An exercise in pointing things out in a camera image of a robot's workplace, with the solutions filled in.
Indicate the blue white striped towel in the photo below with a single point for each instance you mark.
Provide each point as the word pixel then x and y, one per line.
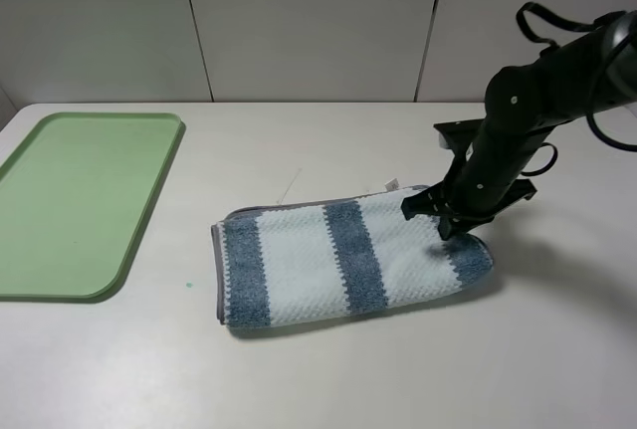
pixel 333 259

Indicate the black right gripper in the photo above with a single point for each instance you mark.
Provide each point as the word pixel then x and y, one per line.
pixel 485 177

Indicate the green plastic tray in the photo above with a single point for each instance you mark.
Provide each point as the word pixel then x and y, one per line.
pixel 76 195

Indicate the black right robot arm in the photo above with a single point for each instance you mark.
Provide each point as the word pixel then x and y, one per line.
pixel 583 69

